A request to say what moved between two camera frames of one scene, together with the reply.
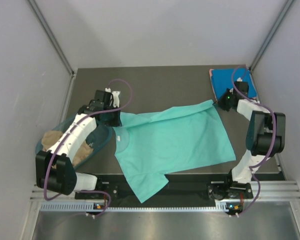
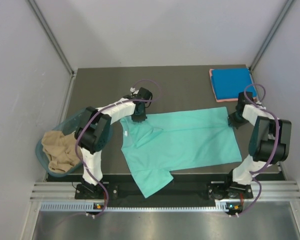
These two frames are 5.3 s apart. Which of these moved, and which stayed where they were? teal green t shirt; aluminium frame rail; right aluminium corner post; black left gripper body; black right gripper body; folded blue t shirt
Moved: black right gripper body; black left gripper body; teal green t shirt
Stayed: right aluminium corner post; folded blue t shirt; aluminium frame rail
